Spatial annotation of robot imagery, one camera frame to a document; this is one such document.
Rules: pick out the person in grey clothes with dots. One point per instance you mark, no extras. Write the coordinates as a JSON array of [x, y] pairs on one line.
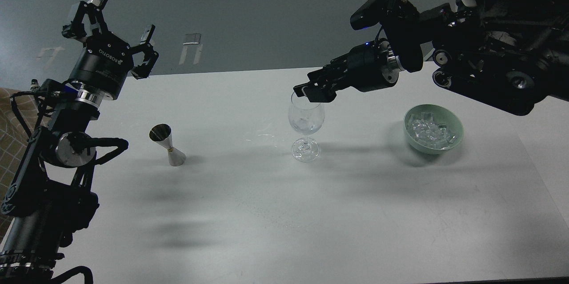
[[529, 25]]

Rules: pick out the clear ice cubes pile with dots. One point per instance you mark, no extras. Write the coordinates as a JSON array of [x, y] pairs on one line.
[[424, 130]]

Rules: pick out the steel double jigger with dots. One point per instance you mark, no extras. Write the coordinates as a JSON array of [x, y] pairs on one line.
[[162, 135]]

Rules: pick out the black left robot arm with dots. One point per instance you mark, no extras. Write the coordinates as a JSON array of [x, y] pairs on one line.
[[50, 195]]

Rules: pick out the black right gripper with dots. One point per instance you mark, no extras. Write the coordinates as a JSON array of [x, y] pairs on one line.
[[365, 67]]

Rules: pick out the plaid brown cloth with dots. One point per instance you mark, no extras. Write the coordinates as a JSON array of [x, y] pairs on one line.
[[13, 138]]

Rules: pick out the green bowl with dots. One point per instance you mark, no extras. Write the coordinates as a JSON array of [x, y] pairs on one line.
[[441, 115]]

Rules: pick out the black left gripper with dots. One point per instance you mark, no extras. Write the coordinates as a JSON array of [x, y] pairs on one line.
[[105, 60]]

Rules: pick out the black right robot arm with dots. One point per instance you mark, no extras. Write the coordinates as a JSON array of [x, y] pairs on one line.
[[506, 63]]

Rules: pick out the clear wine glass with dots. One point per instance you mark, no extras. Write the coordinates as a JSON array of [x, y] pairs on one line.
[[306, 118]]

